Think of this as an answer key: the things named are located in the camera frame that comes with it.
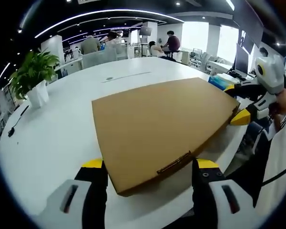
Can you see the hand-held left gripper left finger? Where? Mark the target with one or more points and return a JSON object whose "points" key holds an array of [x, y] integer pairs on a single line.
{"points": [[93, 190]]}

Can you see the brown cardboard shoe box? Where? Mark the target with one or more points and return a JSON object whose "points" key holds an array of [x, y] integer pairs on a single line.
{"points": [[162, 124]]}

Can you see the green potted plant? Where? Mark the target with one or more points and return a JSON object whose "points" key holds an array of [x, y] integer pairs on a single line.
{"points": [[33, 71]]}

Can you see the blue tissue pack soft item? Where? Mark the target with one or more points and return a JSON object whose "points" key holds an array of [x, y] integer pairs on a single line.
{"points": [[217, 81]]}

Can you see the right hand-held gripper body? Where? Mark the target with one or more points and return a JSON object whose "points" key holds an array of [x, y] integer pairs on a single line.
{"points": [[272, 74]]}

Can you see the person's black trousers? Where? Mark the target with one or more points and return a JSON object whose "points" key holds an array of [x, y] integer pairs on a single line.
{"points": [[250, 155]]}

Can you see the black desk monitor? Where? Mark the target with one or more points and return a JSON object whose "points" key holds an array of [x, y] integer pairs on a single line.
{"points": [[242, 59]]}

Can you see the black wall monitor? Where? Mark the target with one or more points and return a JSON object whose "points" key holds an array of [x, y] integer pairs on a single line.
{"points": [[146, 31]]}

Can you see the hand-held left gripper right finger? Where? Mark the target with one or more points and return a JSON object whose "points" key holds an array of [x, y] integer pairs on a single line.
{"points": [[205, 190]]}

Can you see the ceiling light strip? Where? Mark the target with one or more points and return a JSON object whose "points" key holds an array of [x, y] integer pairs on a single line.
{"points": [[97, 14]]}

